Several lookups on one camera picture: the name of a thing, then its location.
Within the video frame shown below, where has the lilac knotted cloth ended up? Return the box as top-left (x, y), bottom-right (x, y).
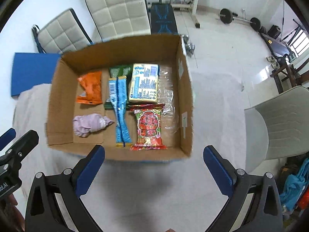
top-left (73, 113), bottom-right (114, 137)

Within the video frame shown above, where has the orange snack bag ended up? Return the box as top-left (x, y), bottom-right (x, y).
top-left (76, 71), bottom-right (103, 105)

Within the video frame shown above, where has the blue long snack pack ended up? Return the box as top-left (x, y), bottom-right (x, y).
top-left (108, 76), bottom-right (132, 147)

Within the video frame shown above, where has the green snack bag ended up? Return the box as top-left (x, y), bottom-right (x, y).
top-left (108, 64), bottom-right (133, 94)

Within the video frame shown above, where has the red snack bag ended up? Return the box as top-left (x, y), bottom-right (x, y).
top-left (130, 104), bottom-right (167, 151)

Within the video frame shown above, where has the cardboard box blue print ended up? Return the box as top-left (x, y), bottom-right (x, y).
top-left (46, 34), bottom-right (193, 161)

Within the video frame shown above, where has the person right hand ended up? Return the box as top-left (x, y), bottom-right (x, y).
top-left (0, 194), bottom-right (25, 232)

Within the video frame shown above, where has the blue plastic bag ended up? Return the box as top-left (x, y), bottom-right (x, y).
top-left (279, 158), bottom-right (308, 212)

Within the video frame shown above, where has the blue floor mat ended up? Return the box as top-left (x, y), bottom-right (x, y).
top-left (10, 52), bottom-right (61, 97)

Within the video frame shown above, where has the grey table cloth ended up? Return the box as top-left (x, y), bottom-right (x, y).
top-left (13, 72), bottom-right (246, 231)

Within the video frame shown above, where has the grey plastic chair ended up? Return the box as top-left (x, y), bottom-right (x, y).
top-left (244, 86), bottom-right (309, 173)

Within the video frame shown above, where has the beige padded chair left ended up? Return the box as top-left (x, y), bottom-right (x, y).
top-left (31, 8), bottom-right (93, 54)

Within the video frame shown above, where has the beige padded chair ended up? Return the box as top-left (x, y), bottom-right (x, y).
top-left (31, 8), bottom-right (93, 54)
top-left (85, 0), bottom-right (151, 41)

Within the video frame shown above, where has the clear plastic wrap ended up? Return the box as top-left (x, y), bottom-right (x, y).
top-left (158, 65), bottom-right (179, 135)

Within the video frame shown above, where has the dark wooden stool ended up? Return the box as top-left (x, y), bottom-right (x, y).
top-left (270, 54), bottom-right (308, 94)

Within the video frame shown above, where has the beige padded chair right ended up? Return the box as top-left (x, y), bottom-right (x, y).
top-left (85, 0), bottom-right (151, 41)

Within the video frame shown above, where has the black weight bench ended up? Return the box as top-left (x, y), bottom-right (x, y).
top-left (150, 3), bottom-right (179, 35)

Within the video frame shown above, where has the barbell on floor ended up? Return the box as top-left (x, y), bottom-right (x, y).
top-left (219, 8), bottom-right (262, 32)

